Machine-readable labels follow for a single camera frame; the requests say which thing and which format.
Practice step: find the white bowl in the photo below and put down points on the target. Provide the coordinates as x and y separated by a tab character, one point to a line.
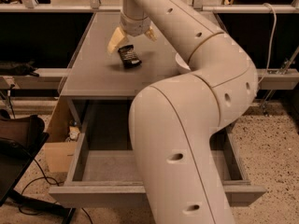
182	67

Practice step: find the cardboard box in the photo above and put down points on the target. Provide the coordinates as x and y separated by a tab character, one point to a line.
64	133

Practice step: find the black rxbar chocolate bar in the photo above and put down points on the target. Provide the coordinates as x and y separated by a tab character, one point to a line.
128	57

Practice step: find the grey cabinet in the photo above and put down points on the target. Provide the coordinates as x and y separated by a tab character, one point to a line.
109	56

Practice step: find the black chair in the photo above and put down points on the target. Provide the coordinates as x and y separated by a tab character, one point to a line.
20	141

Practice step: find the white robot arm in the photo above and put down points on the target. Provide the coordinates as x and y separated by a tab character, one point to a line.
179	174

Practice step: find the black object on rail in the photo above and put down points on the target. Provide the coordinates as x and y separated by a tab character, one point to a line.
10	68

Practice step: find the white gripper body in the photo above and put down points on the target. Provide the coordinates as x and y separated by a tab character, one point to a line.
135	26

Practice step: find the open grey top drawer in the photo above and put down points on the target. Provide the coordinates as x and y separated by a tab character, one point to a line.
102	172

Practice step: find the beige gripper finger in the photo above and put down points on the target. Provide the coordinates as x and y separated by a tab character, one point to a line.
118	39
150	34

